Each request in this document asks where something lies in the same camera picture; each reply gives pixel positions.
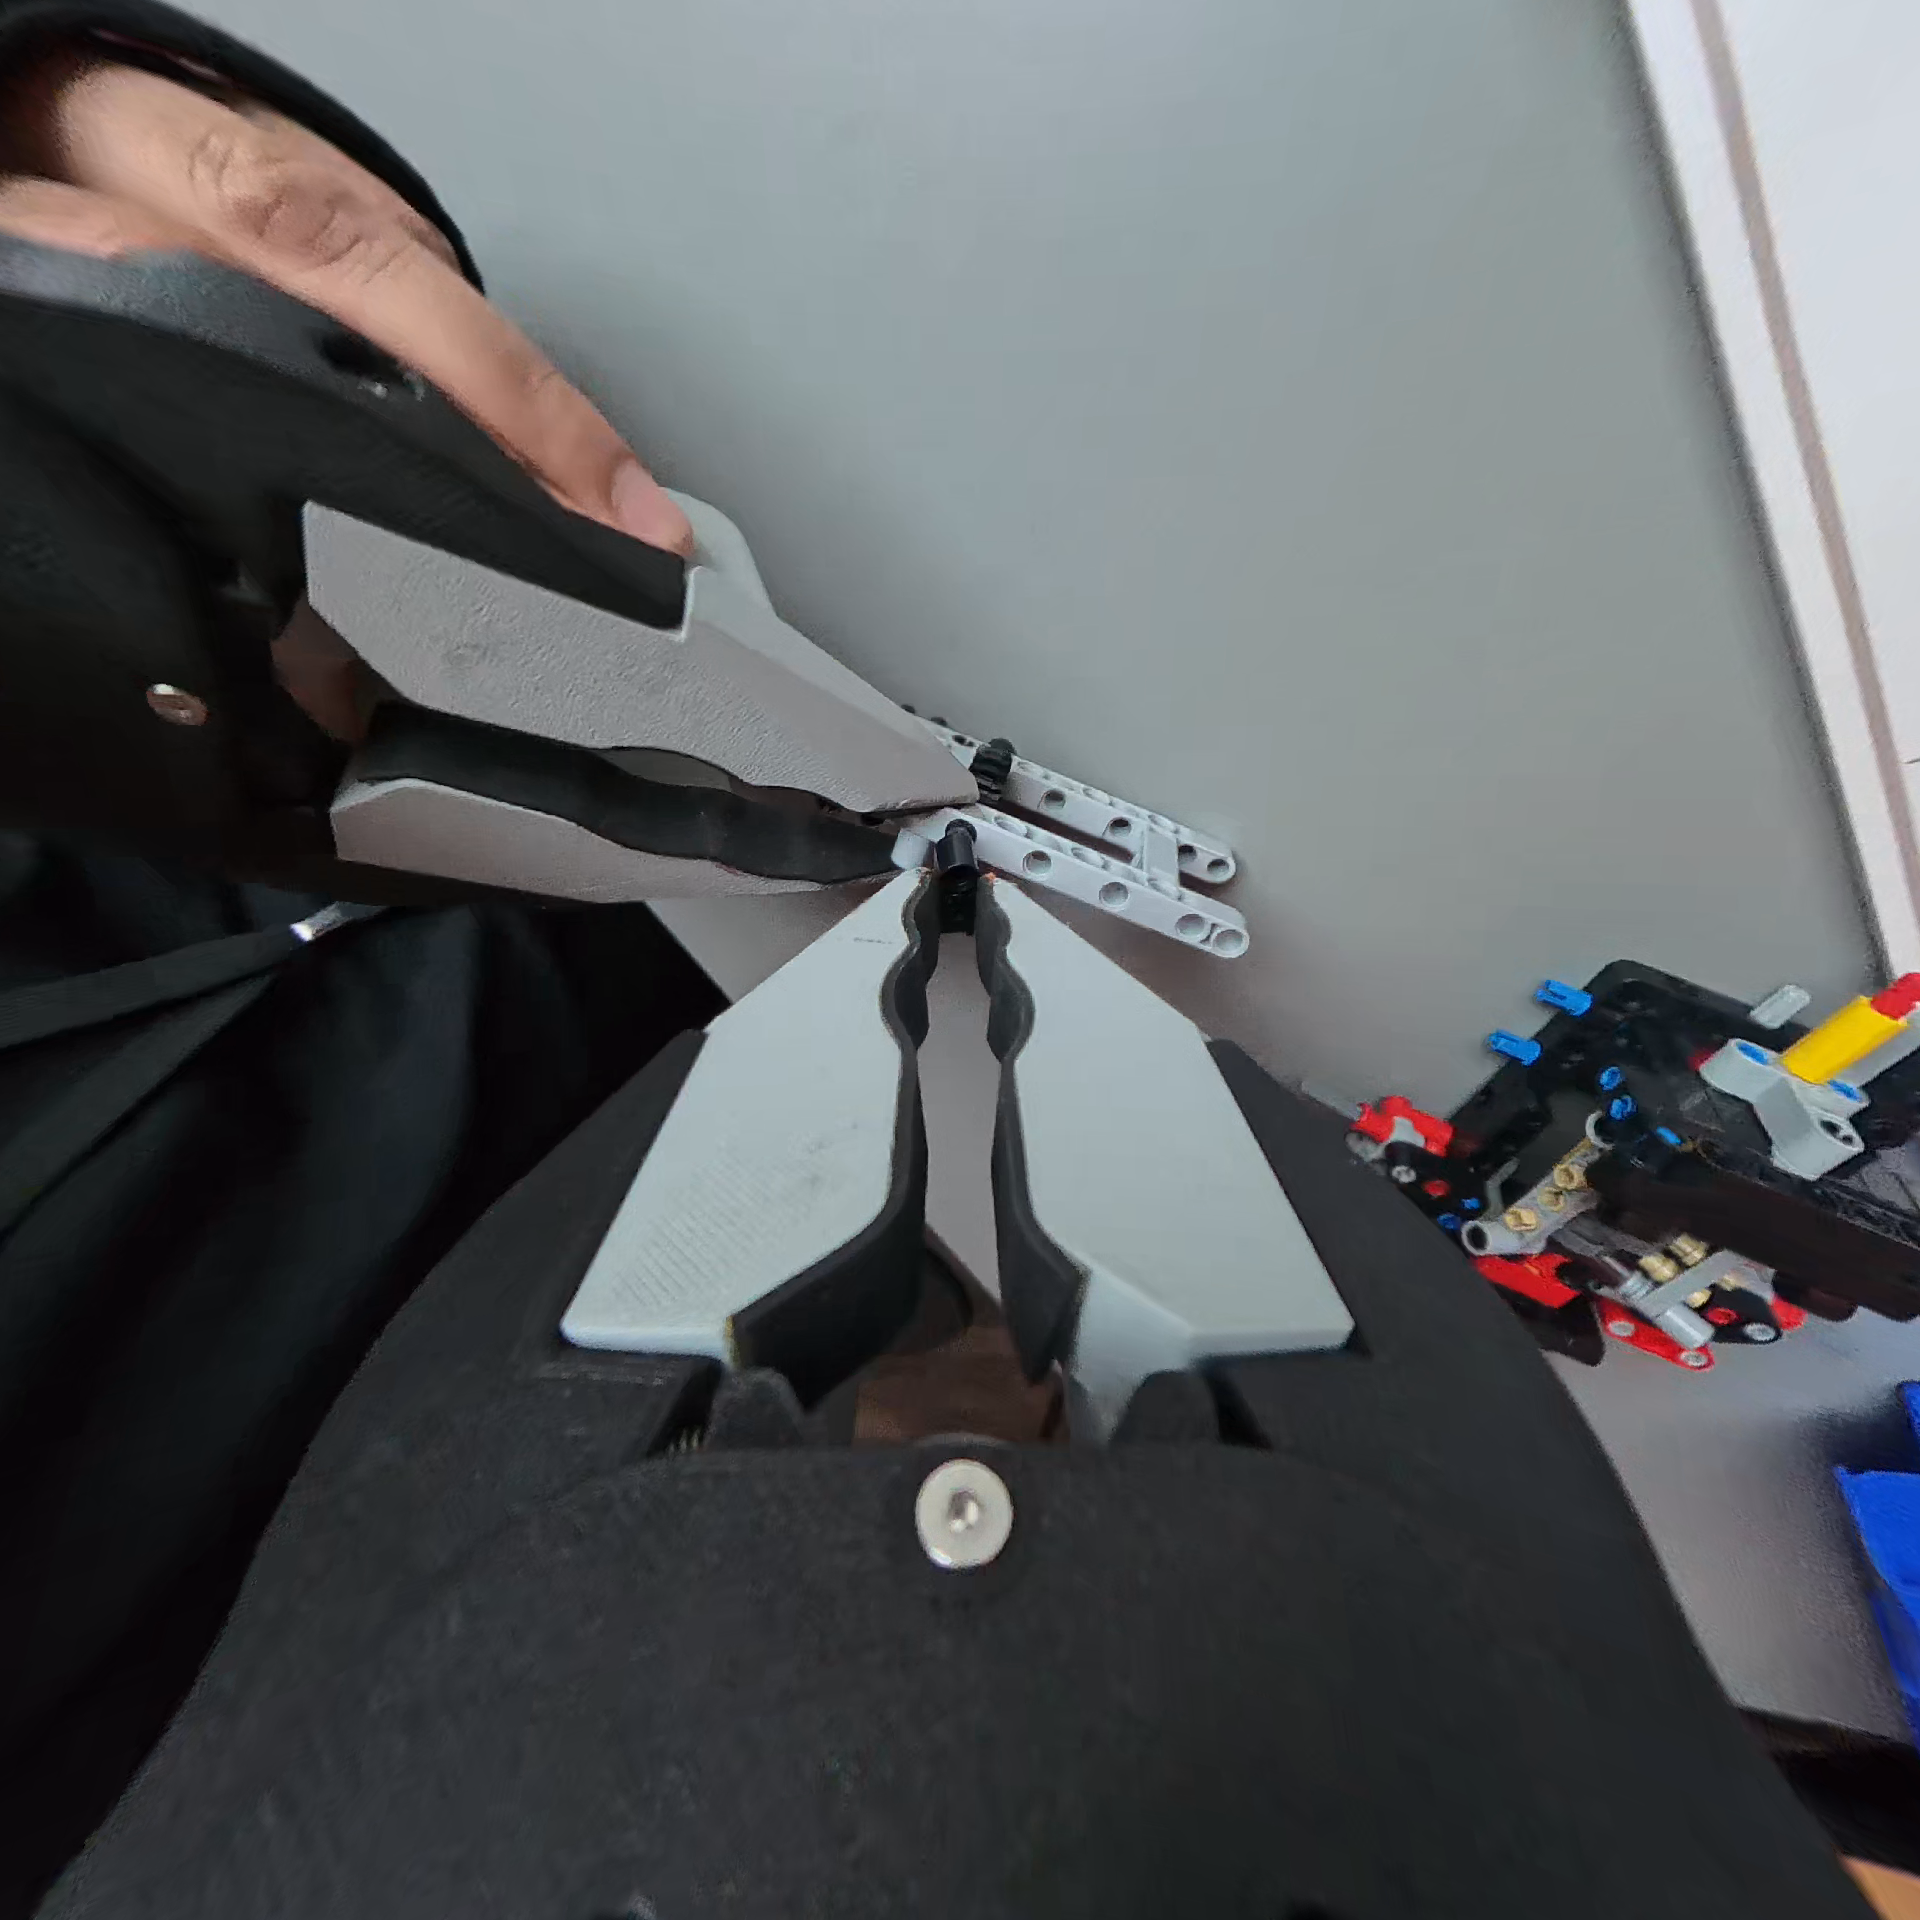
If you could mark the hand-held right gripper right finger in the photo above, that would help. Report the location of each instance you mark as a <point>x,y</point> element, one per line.
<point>1156,1186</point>

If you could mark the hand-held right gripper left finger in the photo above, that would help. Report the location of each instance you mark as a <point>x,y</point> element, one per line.
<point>751,1186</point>

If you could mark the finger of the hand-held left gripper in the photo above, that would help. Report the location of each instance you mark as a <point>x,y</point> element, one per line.
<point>599,675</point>
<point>495,850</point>

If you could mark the grey lego frame assembly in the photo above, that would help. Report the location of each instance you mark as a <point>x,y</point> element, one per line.
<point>1109,869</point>

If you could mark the small black lego connector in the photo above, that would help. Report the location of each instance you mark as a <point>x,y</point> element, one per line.
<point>955,869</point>

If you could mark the partly built lego model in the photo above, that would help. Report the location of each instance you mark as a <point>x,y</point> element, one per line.
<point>1695,1171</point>

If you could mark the lego instruction booklet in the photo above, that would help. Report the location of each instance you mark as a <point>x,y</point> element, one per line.
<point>1845,300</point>

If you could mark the person's left hand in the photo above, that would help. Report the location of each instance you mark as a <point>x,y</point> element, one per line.
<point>270,211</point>

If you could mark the person's dark clothing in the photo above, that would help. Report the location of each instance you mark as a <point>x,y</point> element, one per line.
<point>225,1277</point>

